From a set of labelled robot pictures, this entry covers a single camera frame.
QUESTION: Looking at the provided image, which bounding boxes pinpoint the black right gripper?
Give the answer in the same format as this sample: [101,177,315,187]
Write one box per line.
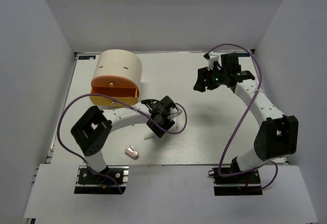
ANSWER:
[194,64,228,92]

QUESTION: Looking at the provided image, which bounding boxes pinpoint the beige orange drawer container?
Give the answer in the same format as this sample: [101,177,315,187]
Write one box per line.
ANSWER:
[91,49,143,105]

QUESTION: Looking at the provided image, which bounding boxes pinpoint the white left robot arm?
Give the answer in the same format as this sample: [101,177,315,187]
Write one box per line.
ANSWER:
[71,96,181,183]

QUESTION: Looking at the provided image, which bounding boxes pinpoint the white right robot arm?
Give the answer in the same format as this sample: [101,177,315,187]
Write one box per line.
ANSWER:
[193,53,299,183]

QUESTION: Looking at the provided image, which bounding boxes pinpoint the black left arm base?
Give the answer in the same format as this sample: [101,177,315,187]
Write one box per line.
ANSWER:
[74,166,129,195]

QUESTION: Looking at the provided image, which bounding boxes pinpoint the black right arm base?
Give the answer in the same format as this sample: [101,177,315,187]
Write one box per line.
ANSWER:
[208,167,263,196]

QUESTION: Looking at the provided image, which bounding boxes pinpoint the blue right corner label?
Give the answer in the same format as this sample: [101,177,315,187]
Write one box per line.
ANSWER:
[237,53,250,57]

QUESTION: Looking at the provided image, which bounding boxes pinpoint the blue corner label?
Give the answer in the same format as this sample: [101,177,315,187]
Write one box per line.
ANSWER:
[237,53,250,57]
[78,55,96,60]

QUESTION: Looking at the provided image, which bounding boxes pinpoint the pink white eraser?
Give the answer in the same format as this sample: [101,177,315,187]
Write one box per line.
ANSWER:
[124,145,139,160]

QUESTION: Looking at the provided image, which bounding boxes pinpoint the blue left corner label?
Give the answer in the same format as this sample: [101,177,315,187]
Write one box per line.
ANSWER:
[78,55,96,60]

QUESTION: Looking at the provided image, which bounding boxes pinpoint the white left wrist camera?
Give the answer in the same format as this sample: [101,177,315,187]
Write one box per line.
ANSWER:
[169,103,183,120]

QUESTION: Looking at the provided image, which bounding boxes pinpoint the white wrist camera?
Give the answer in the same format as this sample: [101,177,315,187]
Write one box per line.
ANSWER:
[203,53,222,70]
[169,103,183,120]

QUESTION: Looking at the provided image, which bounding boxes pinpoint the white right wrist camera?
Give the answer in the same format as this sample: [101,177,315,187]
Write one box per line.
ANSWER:
[203,53,222,70]

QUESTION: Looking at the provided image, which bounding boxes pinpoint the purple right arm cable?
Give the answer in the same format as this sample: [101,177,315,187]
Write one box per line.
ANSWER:
[208,43,278,189]

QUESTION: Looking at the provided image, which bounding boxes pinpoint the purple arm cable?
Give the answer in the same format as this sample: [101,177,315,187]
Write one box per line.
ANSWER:
[57,94,187,194]
[208,43,278,189]

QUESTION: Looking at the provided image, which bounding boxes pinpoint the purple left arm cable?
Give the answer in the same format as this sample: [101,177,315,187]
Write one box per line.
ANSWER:
[57,94,187,194]

